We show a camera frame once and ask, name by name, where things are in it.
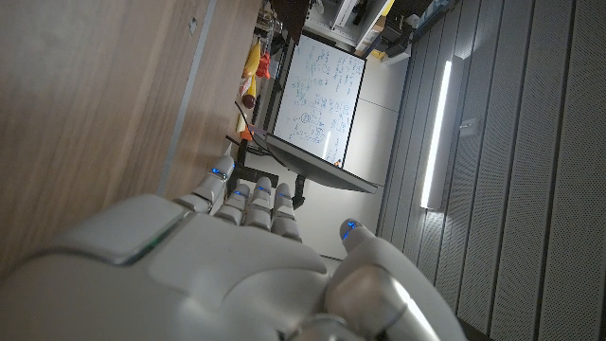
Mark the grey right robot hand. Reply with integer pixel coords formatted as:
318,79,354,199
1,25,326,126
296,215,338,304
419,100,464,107
0,154,470,341

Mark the black computer monitor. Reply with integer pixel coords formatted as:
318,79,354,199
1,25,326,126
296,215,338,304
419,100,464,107
248,123,380,194

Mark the whiteboard with blue writing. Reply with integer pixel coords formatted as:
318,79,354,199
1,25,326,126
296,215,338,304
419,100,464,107
272,31,367,167

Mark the red toy pepper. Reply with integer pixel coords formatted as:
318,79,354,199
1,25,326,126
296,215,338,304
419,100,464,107
255,50,272,81

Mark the large yellow banana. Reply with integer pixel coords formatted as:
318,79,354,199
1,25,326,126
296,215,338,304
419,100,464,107
241,38,262,79

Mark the ceiling light bar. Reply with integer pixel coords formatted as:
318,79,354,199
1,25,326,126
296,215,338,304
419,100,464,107
419,59,455,211

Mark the white shelf unit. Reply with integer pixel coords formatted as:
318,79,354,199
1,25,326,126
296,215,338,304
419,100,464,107
305,0,394,47

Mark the black monitor cable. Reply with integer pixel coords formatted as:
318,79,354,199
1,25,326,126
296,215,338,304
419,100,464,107
234,99,285,166

